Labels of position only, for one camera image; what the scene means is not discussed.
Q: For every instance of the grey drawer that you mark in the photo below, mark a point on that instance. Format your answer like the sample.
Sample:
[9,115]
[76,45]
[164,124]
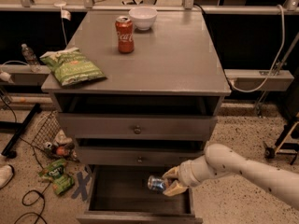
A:
[126,152]
[142,127]
[120,195]

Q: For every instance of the blue silver redbull can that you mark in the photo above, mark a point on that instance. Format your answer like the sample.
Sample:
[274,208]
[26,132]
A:
[156,183]

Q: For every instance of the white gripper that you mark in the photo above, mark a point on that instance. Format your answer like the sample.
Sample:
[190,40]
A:
[184,174]

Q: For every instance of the grey bench right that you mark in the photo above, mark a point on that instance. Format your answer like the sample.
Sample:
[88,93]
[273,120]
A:
[258,80]

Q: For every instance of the white shoe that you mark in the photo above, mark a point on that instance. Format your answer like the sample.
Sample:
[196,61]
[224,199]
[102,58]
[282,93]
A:
[6,174]

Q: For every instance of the black wheeled cart base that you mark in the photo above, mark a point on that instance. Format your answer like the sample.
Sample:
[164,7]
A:
[285,144]

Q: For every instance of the green snack bag on floor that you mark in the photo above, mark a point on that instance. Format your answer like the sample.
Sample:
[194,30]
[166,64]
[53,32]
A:
[56,174]

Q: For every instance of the middle grey drawer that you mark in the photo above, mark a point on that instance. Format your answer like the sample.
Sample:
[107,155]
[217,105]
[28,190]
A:
[126,152]

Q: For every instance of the bottom grey drawer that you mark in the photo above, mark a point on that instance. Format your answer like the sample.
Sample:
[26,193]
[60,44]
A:
[120,195]

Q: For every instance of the white desk lamp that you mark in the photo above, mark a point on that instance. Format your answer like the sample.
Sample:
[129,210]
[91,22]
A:
[64,14]

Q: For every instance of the grey bench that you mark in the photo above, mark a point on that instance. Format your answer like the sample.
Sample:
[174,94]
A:
[22,75]
[258,80]

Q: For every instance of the top grey drawer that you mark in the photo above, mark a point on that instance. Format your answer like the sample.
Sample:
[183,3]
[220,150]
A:
[142,127]

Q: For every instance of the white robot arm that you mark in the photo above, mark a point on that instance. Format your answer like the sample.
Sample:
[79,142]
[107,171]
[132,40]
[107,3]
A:
[219,160]

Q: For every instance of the grey drawer cabinet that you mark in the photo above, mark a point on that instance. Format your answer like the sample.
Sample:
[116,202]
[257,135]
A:
[174,69]

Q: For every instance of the green chips bag on cabinet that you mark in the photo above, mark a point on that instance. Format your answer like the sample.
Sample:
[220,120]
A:
[70,66]

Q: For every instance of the red coca-cola can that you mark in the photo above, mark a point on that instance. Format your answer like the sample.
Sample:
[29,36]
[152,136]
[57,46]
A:
[124,29]

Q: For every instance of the grey bench left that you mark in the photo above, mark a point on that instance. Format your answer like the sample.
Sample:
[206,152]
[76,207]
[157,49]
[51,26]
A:
[22,75]

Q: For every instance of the wire basket with trash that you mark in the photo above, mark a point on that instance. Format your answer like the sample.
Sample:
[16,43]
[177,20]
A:
[52,141]

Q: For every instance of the white bowl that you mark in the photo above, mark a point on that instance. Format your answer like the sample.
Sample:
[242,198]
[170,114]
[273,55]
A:
[143,17]

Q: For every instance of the clear plastic water bottle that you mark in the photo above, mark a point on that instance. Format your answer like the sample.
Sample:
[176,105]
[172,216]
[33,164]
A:
[30,58]

